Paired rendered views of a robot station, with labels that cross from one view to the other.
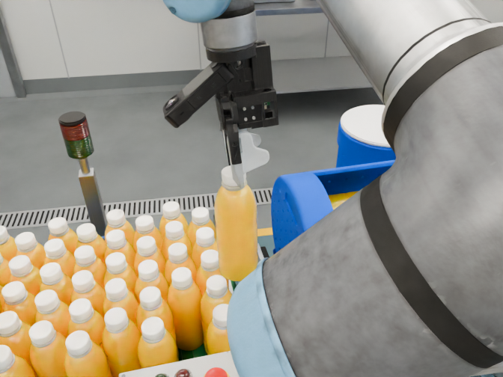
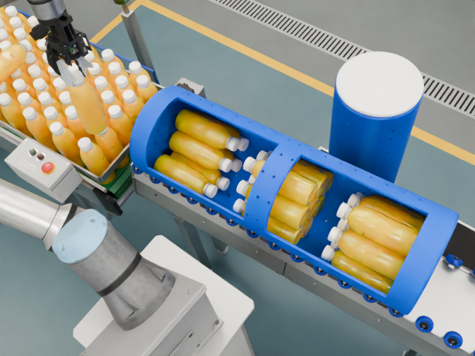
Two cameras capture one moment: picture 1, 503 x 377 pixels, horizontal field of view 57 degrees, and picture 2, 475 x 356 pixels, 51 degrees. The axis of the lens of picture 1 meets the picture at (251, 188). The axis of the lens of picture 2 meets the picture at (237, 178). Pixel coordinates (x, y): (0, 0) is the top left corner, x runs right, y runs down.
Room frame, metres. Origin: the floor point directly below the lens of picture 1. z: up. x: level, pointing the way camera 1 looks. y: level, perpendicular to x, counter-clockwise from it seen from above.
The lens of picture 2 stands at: (0.37, -1.00, 2.30)
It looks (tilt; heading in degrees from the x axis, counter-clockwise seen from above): 59 degrees down; 56
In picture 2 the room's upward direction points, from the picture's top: 12 degrees counter-clockwise
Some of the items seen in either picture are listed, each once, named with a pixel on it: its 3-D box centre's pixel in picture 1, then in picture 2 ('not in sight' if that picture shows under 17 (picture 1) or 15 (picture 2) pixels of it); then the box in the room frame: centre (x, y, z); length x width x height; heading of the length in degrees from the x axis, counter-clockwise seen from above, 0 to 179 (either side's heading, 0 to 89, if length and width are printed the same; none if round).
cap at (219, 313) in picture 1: (223, 315); (85, 144); (0.54, 0.05, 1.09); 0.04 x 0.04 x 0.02
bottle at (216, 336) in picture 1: (225, 348); (96, 161); (0.54, 0.05, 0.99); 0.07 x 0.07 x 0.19
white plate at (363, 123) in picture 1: (382, 124); (379, 82); (1.37, -0.44, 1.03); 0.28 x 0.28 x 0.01
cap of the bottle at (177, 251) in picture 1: (177, 252); (107, 96); (0.70, 0.15, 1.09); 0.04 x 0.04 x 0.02
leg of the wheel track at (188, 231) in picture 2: not in sight; (195, 246); (0.67, -0.11, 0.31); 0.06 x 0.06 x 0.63; 13
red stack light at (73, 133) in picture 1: (74, 127); not in sight; (0.99, 0.43, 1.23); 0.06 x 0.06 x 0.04
